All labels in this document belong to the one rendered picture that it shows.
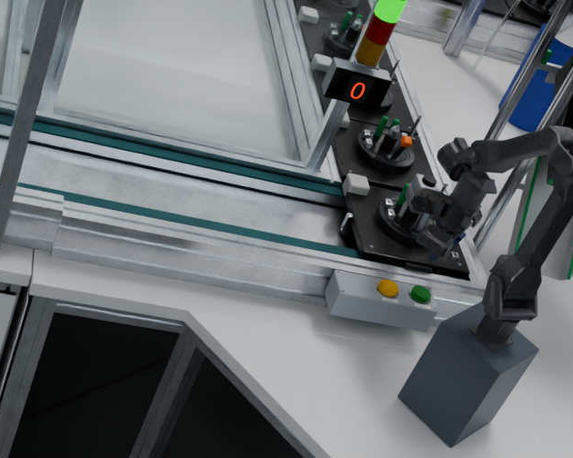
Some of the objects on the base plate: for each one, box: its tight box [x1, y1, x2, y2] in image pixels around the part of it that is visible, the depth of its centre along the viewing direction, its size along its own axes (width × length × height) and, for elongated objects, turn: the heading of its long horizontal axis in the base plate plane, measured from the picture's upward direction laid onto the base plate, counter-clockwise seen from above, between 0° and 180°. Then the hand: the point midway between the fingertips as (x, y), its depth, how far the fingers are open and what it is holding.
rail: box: [50, 200, 487, 327], centre depth 223 cm, size 6×89×11 cm, turn 73°
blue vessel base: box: [498, 24, 573, 133], centre depth 318 cm, size 16×16×27 cm
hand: (439, 245), depth 220 cm, fingers closed
